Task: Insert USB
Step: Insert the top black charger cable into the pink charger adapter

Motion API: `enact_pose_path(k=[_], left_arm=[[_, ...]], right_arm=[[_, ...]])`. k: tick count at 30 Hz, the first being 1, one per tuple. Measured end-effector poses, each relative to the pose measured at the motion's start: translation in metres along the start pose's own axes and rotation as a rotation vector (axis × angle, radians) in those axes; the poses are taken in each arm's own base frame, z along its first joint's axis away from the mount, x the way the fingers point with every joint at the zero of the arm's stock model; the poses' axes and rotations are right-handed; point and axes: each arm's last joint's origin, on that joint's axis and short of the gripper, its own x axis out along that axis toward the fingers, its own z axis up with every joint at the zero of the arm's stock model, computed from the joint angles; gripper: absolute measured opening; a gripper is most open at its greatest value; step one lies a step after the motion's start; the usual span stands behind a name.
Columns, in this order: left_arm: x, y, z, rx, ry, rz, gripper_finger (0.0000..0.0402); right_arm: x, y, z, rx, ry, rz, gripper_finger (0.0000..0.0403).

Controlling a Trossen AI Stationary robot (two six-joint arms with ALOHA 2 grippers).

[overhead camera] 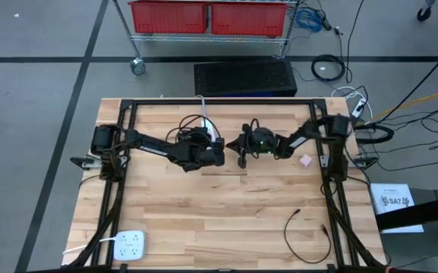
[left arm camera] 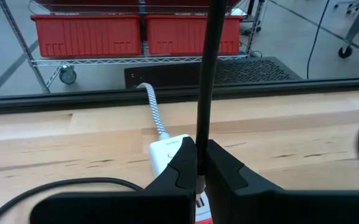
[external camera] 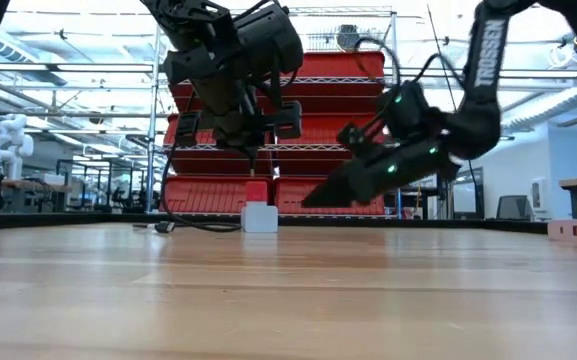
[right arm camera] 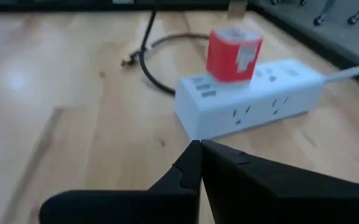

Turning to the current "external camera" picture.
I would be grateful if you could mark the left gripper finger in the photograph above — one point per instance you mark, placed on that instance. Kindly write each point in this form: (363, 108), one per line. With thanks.
(244, 137)
(260, 137)

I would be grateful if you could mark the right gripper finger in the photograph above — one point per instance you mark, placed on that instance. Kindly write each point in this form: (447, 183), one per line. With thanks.
(340, 192)

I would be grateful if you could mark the red USB charger adapter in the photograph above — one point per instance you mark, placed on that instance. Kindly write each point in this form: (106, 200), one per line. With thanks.
(257, 192)

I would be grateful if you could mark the long white power strip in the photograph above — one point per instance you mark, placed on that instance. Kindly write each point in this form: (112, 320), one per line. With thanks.
(259, 219)

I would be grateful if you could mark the pink USB charger adapter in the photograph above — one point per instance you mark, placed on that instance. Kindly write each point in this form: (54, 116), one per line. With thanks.
(570, 231)

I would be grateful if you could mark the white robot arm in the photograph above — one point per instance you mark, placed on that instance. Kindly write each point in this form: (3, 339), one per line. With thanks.
(10, 145)

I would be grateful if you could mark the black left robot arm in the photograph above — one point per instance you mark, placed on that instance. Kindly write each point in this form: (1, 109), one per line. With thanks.
(268, 40)

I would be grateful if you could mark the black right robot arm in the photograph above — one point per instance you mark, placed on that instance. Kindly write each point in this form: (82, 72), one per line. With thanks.
(478, 130)

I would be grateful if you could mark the red plastic storage bin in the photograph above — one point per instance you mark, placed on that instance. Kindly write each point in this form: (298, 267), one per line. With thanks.
(203, 196)
(318, 132)
(203, 164)
(180, 95)
(290, 192)
(338, 65)

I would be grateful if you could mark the grey chair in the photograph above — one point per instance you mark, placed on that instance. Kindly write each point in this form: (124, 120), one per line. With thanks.
(515, 207)

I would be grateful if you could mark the white box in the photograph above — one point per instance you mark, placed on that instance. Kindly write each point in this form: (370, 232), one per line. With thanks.
(54, 179)

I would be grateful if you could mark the wooden work table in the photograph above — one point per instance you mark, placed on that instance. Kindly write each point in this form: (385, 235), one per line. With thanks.
(33, 185)

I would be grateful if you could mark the white wall dispenser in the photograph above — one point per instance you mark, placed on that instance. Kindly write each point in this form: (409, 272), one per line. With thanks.
(540, 195)

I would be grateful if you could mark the white ceiling duct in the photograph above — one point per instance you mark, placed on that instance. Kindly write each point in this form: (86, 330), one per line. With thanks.
(558, 107)

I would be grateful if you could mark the black aluminium table frame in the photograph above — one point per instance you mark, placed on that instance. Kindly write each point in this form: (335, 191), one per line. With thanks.
(68, 220)

